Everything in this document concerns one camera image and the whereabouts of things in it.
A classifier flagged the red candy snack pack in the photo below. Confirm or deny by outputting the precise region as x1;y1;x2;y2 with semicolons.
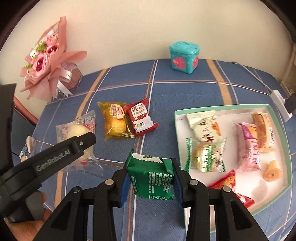
208;169;255;208

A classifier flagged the pink cake snack pack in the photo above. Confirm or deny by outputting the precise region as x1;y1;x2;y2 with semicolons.
235;122;261;172

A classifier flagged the green white cookie pack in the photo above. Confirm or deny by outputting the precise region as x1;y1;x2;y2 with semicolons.
184;138;226;173

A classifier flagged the green snack pack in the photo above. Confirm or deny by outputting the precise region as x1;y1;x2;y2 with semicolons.
126;150;174;201

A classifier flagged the white orange snack pack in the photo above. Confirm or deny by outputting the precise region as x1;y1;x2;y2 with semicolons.
186;110;223;142

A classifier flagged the beige orange barcode snack pack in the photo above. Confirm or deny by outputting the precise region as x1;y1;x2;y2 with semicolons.
251;112;275;153

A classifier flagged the person's left hand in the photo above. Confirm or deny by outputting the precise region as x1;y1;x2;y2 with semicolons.
4;192;53;241

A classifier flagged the crumpled white blue wrapper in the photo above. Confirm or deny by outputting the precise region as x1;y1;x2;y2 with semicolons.
19;136;36;162

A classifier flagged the red clear bun pack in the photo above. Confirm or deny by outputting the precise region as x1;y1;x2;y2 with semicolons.
56;110;103;176

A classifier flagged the white tray green rim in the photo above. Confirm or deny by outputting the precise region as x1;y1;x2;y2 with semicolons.
174;103;293;234

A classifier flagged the yellow cake pack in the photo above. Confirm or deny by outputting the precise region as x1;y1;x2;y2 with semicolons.
97;101;135;140

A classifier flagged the pink flower bouquet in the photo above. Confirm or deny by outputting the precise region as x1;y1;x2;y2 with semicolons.
20;16;87;102

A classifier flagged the dark red milk pack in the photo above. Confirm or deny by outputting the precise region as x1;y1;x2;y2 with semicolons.
123;98;159;136

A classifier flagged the black charger adapter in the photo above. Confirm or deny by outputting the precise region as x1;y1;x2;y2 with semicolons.
285;93;296;113

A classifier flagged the white power strip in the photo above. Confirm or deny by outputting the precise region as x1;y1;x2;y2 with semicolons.
232;61;293;123

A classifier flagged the teal toy box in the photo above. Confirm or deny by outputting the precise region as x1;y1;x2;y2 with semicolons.
169;41;200;74

